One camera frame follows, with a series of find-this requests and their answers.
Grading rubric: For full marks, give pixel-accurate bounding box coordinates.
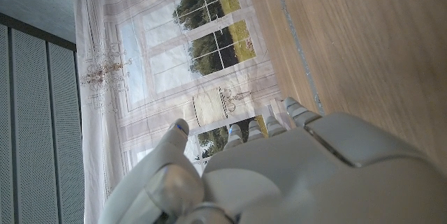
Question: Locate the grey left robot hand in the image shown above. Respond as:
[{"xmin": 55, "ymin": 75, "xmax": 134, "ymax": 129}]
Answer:
[{"xmin": 97, "ymin": 96, "xmax": 447, "ymax": 224}]

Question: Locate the printed window backdrop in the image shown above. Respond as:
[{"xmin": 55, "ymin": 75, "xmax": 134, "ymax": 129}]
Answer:
[{"xmin": 71, "ymin": 0, "xmax": 291, "ymax": 224}]

